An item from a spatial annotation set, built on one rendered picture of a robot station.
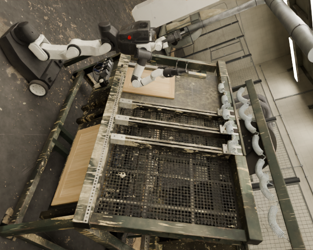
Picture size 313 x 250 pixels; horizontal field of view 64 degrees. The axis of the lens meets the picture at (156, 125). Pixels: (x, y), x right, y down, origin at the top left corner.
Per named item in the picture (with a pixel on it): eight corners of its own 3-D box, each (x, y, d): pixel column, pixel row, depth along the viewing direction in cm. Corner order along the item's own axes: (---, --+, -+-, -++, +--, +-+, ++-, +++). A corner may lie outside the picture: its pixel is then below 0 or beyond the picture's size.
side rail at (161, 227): (93, 218, 184) (92, 212, 176) (239, 234, 191) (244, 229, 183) (90, 229, 179) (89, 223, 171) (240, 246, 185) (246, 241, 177)
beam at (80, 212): (121, 56, 327) (122, 48, 319) (131, 57, 328) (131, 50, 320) (73, 227, 178) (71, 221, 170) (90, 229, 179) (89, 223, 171)
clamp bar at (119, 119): (116, 117, 245) (117, 99, 227) (234, 134, 252) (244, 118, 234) (114, 125, 238) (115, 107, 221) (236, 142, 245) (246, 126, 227)
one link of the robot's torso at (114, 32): (96, 26, 235) (115, 26, 233) (99, 20, 243) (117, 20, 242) (102, 53, 255) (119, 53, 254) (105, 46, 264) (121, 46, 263)
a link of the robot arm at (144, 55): (135, 64, 234) (140, 51, 227) (132, 60, 240) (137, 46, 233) (146, 67, 240) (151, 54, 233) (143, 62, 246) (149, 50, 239)
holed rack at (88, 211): (121, 75, 282) (121, 75, 282) (123, 76, 282) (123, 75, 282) (83, 222, 171) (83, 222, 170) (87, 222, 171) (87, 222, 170)
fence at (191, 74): (128, 64, 306) (128, 62, 303) (205, 76, 312) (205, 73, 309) (128, 67, 303) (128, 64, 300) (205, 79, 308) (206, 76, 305)
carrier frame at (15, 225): (73, 71, 349) (124, 49, 320) (124, 132, 438) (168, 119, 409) (-5, 233, 201) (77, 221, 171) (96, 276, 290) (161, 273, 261)
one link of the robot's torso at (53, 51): (31, 51, 255) (75, 45, 247) (39, 41, 268) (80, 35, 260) (39, 64, 266) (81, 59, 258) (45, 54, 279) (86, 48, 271)
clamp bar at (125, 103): (120, 101, 261) (120, 83, 243) (231, 117, 268) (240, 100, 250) (118, 108, 254) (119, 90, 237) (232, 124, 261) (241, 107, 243)
